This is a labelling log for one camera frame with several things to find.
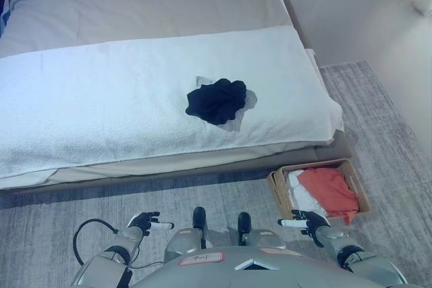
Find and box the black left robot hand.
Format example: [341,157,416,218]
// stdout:
[127,211,175,237]

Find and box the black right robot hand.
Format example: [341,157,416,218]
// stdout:
[277,209,331,238]

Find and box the black garment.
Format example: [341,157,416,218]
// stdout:
[184,78,248,125]

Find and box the woven wicker laundry basket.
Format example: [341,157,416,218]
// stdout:
[266,158,372,224]

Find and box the beige bed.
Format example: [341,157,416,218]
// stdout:
[0,0,352,195]

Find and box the white garment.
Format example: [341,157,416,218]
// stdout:
[286,169,330,219]

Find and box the orange garment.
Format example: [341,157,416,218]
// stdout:
[298,167,360,226]

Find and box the silver left robot leg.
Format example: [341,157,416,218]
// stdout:
[163,206,214,264]

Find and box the silver robot leg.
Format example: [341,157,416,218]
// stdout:
[163,206,214,264]
[236,212,288,252]

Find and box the silver right robot leg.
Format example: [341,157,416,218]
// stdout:
[236,212,288,252]

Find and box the grey robot torso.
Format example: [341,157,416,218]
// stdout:
[131,246,340,288]

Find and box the robot legs and torso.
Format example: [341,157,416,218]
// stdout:
[0,60,432,288]

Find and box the white terry blanket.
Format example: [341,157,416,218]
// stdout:
[0,24,345,190]

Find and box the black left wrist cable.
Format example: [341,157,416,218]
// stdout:
[72,218,119,268]

